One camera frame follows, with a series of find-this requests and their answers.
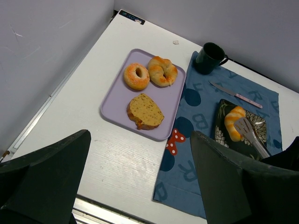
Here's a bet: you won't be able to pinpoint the striped croissant bread roll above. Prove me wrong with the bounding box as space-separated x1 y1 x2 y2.
224 106 246 142

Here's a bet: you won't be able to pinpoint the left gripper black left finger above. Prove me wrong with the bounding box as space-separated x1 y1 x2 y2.
0 130 91 224

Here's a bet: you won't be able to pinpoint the dark blue mug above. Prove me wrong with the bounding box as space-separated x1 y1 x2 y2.
194 42 228 75

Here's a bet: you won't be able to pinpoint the black floral square plate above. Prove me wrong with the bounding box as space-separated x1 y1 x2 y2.
214 99 267 161

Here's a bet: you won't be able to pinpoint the metal tongs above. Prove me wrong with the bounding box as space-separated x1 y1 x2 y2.
234 117 270 159

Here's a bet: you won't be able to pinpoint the blue letter-print placemat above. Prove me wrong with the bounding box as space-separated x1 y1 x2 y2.
153 63 282 218

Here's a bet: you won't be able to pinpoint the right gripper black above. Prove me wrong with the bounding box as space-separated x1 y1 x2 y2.
261 136 299 171

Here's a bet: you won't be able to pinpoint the brown bread slice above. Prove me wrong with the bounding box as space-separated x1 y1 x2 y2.
127 93 164 130

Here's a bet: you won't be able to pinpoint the twisted bagel bread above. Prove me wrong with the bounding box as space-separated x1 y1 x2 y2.
148 56 178 87

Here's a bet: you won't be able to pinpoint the pink-handled table knife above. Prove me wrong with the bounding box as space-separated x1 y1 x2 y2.
209 81 263 109

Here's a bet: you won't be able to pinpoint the round glazed donut bread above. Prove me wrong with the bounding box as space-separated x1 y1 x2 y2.
123 63 150 91

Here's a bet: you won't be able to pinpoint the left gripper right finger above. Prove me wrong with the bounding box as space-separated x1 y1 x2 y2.
190 131 299 224

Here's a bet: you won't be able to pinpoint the left corner label sticker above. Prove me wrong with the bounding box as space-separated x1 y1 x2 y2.
119 9 145 25

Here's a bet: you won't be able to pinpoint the aluminium frame rail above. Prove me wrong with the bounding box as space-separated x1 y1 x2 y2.
0 77 146 224

